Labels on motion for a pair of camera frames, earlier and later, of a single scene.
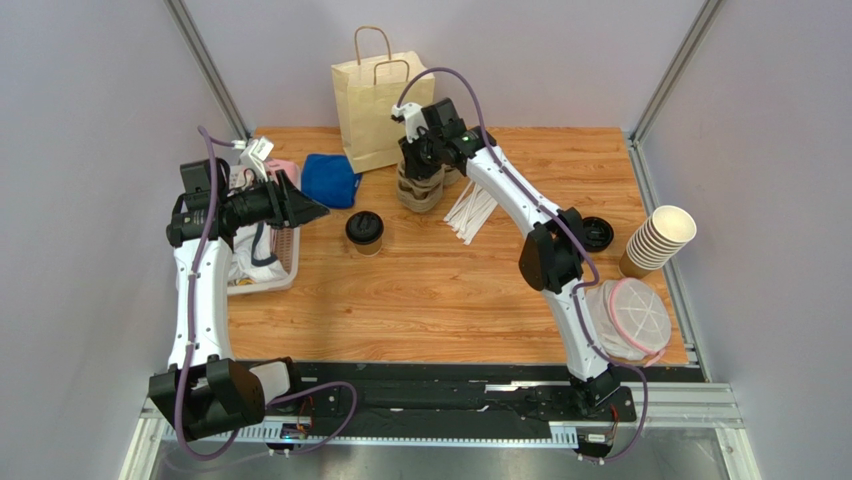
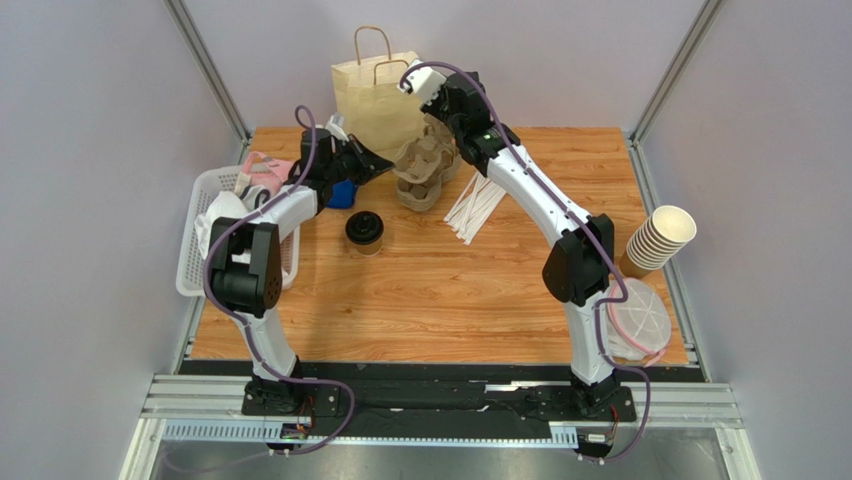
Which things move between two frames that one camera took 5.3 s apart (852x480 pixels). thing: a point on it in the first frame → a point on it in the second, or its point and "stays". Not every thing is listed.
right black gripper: x=418 y=155 → x=450 y=116
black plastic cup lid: x=364 y=227 stays
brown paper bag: x=367 y=88 stays
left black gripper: x=286 y=204 → x=368 y=164
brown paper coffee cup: x=369 y=250 stays
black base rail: x=592 y=396 stays
